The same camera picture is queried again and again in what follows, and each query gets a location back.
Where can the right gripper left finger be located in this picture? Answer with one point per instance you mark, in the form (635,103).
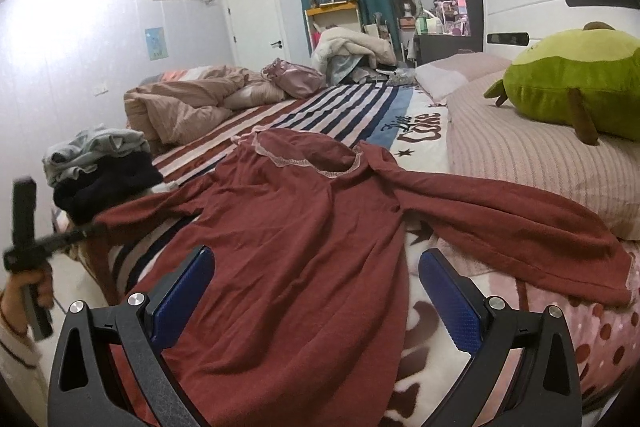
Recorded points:
(86,387)

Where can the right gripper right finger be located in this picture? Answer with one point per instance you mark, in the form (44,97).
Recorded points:
(544,388)

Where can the dark red long-sleeve dress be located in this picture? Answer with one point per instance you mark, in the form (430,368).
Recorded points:
(535,236)

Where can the left forearm cream sleeve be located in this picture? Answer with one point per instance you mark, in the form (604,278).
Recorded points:
(20,369)

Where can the left hand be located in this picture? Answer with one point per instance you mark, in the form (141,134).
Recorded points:
(13,309)

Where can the black garment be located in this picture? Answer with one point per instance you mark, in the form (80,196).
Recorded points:
(115,180)

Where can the pink polka dot sheet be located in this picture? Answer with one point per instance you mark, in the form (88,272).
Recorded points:
(605,338)

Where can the grey green garment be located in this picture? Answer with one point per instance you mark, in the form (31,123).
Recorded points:
(67,160)

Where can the beige pink duvet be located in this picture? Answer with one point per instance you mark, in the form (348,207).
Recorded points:
(179,107)

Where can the pink ribbed pillow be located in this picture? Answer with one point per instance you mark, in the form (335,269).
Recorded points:
(498,143)

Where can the striped fleece blanket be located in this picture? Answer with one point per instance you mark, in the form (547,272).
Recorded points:
(308,319)

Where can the white door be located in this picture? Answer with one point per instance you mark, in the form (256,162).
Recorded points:
(257,32)

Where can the pink satin bag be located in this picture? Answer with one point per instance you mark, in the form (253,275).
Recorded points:
(297,81)

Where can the green avocado plush toy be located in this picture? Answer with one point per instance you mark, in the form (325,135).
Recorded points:
(586,79)

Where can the cream blanket pile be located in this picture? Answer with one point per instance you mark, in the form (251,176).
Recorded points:
(340,50)

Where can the yellow white cabinet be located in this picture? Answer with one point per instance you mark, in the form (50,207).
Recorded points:
(322,17)

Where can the blue wall poster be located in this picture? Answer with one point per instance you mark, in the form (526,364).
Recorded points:
(156,43)

